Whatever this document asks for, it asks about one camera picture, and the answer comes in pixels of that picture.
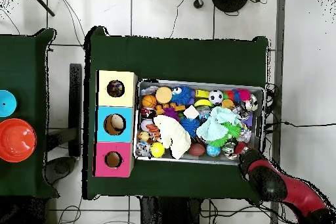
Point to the mint green cloth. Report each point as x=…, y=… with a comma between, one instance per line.
x=212, y=126

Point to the cream waffle cloth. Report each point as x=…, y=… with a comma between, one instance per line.
x=174, y=137

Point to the colourful polka dot cloth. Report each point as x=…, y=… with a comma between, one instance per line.
x=115, y=88

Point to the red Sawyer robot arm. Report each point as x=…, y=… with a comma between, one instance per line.
x=294, y=189

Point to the wooden box with three holes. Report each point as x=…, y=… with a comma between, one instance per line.
x=126, y=134

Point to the brown toy football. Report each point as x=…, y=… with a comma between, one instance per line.
x=196, y=149

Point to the blue spiky ball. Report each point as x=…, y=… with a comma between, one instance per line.
x=190, y=125

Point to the toy soccer ball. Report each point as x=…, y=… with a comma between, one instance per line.
x=216, y=96

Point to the orange toy vehicle with wheels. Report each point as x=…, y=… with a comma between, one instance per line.
x=179, y=107

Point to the orange foam disc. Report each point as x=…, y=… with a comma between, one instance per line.
x=163, y=94

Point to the toy baseball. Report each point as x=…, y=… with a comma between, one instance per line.
x=146, y=124

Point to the toy basketball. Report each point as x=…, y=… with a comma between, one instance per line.
x=149, y=101

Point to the dark green table cloth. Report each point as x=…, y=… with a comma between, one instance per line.
x=183, y=58
x=23, y=63

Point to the black round stand base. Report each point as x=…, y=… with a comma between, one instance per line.
x=229, y=0

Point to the black floor stand foot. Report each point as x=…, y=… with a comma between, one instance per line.
x=75, y=90

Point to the grey round floor base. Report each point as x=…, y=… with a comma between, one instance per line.
x=61, y=167

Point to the orange bowl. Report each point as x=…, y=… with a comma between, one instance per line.
x=15, y=140

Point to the blue bowl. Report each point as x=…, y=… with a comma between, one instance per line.
x=6, y=103

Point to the black tripod leg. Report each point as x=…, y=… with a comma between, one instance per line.
x=42, y=3

